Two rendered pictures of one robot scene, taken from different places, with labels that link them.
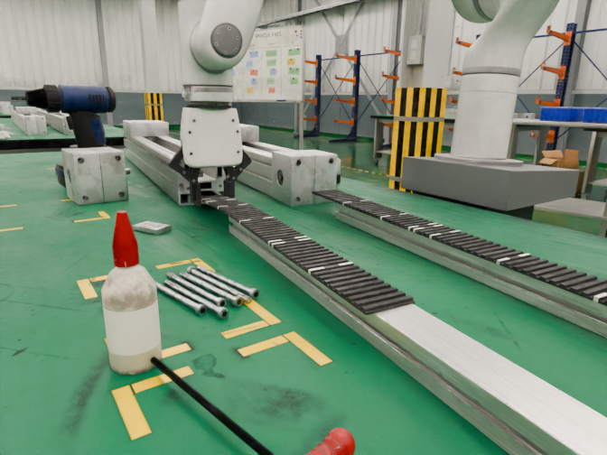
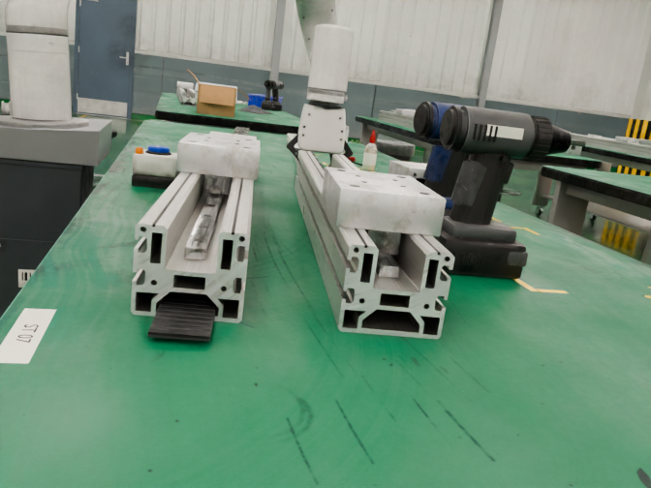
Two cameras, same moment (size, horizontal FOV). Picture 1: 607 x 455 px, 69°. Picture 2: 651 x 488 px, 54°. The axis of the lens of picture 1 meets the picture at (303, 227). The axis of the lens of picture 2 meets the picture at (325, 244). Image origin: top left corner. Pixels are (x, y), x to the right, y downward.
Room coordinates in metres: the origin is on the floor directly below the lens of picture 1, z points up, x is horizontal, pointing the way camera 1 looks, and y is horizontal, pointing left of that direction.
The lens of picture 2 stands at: (2.09, 0.71, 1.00)
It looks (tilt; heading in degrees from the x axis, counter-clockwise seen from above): 14 degrees down; 201
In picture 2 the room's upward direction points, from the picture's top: 7 degrees clockwise
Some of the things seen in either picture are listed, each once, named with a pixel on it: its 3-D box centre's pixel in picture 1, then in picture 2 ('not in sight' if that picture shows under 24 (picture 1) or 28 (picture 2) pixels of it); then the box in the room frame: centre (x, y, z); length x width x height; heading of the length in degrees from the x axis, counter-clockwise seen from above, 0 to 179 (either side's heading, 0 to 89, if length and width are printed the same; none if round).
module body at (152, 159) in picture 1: (163, 157); (342, 209); (1.18, 0.38, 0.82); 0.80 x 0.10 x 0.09; 28
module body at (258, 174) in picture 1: (230, 154); (217, 196); (1.27, 0.21, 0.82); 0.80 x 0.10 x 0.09; 28
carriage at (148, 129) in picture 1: (145, 132); (375, 210); (1.40, 0.50, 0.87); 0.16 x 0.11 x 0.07; 28
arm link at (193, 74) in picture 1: (207, 43); (330, 58); (0.77, 0.16, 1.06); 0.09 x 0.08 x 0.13; 27
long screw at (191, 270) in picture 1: (218, 283); not in sight; (0.43, 0.09, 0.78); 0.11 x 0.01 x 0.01; 46
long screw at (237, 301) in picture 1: (208, 286); not in sight; (0.42, 0.10, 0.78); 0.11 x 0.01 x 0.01; 46
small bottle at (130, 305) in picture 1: (129, 290); (370, 150); (0.29, 0.13, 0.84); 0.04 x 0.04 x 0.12
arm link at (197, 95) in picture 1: (207, 96); (326, 97); (0.78, 0.17, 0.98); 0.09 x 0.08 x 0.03; 118
